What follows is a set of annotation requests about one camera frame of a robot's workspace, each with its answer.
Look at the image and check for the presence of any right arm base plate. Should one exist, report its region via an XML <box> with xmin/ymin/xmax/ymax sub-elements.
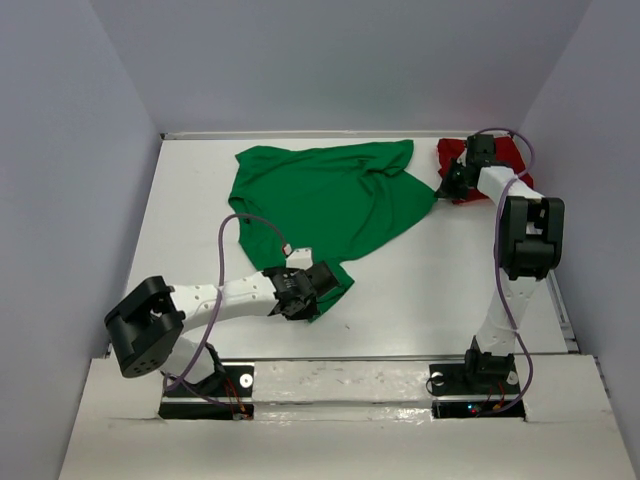
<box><xmin>425</xmin><ymin>363</ymin><xmax>526</xmax><ymax>420</ymax></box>

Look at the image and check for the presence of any aluminium rail right edge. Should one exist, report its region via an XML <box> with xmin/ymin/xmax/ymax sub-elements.
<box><xmin>546</xmin><ymin>272</ymin><xmax>580</xmax><ymax>354</ymax></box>

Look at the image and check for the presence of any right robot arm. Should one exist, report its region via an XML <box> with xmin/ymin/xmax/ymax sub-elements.
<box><xmin>426</xmin><ymin>128</ymin><xmax>565</xmax><ymax>406</ymax></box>

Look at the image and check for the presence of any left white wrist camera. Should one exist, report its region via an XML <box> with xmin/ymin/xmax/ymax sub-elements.
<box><xmin>283</xmin><ymin>244</ymin><xmax>313</xmax><ymax>270</ymax></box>

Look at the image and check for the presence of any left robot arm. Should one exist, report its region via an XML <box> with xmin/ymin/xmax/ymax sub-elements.
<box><xmin>104</xmin><ymin>261</ymin><xmax>341</xmax><ymax>397</ymax></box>

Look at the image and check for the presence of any green t-shirt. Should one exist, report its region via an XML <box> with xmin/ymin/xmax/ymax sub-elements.
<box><xmin>228</xmin><ymin>140</ymin><xmax>435</xmax><ymax>314</ymax></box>

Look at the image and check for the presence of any folded red t-shirt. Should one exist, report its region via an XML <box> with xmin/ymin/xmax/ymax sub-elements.
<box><xmin>437</xmin><ymin>136</ymin><xmax>525</xmax><ymax>205</ymax></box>

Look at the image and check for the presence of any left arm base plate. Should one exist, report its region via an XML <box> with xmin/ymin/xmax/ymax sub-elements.
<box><xmin>158</xmin><ymin>361</ymin><xmax>255</xmax><ymax>421</ymax></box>

